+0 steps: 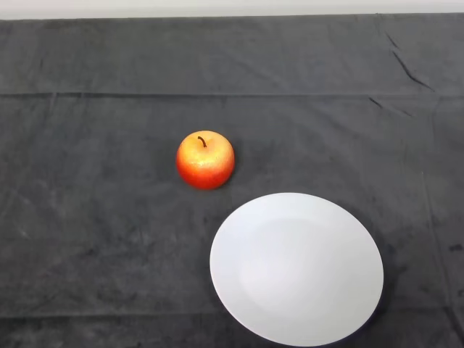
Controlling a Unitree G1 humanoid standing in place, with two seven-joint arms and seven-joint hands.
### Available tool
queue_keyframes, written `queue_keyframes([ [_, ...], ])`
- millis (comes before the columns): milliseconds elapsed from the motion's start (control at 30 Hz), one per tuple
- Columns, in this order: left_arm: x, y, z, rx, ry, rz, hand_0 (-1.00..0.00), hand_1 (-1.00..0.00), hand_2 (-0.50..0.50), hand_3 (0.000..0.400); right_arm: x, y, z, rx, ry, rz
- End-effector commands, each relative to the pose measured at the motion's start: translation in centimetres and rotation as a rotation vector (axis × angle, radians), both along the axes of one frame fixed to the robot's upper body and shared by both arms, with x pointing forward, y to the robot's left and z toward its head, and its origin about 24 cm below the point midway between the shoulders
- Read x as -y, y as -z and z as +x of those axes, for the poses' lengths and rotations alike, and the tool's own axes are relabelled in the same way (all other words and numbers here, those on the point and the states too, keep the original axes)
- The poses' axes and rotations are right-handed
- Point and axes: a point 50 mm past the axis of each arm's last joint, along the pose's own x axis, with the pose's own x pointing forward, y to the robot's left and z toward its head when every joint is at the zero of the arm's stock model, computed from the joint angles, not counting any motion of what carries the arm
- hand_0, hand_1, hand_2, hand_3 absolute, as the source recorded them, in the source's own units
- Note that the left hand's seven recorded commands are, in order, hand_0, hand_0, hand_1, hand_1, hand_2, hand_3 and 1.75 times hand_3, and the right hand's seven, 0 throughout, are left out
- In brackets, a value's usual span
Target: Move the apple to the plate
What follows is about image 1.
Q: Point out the red yellow apple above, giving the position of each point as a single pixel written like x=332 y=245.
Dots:
x=204 y=166

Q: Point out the white round plate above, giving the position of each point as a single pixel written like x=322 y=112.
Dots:
x=295 y=272

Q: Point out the black cloth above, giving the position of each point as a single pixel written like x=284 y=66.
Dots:
x=108 y=217

